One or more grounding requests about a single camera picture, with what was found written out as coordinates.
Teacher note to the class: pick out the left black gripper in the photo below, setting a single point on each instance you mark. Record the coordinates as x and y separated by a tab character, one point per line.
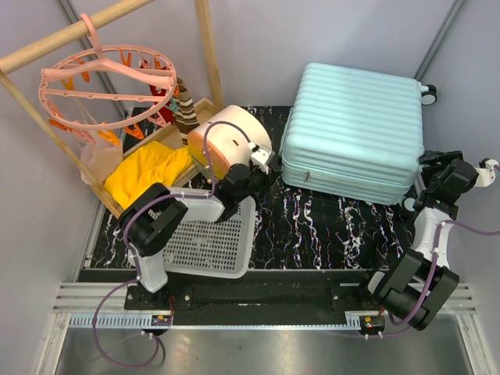
267	178

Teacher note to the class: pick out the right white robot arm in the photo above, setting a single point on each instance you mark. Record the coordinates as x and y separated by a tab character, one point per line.
415	288

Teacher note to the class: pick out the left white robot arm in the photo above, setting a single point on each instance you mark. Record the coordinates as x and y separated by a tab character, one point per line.
150	221

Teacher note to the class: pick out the pink round clip hanger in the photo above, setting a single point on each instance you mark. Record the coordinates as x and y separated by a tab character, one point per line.
119	74

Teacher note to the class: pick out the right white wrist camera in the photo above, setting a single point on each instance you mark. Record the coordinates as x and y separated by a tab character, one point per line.
486	172

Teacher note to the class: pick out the wooden clothes rack frame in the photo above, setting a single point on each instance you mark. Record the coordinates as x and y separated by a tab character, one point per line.
75	31

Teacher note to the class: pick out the light blue ribbed suitcase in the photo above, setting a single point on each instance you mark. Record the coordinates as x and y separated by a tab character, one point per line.
355	133

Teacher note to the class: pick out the brown striped sock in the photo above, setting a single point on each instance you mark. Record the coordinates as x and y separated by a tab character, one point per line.
185	117

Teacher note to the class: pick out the white perforated plastic basket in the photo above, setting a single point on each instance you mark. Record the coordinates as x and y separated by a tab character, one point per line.
219	250

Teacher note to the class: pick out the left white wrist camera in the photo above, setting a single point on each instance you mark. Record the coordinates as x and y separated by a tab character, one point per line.
261	157

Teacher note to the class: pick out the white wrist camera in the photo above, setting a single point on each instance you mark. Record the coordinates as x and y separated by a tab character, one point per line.
486	172
261	157

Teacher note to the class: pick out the pink toy washing machine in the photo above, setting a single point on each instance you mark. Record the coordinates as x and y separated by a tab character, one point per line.
226	145

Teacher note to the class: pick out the aluminium rail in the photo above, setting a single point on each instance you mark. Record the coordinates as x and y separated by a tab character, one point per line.
85	297

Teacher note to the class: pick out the black marble pattern mat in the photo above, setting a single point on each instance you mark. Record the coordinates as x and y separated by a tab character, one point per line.
295	228

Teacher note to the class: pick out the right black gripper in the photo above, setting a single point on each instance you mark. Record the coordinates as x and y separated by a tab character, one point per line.
443	158

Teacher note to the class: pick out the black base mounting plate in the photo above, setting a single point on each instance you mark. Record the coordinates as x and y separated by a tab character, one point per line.
261	298

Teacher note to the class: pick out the yellow cloth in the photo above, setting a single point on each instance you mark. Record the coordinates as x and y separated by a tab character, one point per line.
150	164

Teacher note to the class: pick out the red hanging sock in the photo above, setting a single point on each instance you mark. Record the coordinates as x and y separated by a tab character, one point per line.
164	116

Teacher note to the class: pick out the translucent plastic bag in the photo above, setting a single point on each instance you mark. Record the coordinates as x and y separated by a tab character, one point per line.
103	154

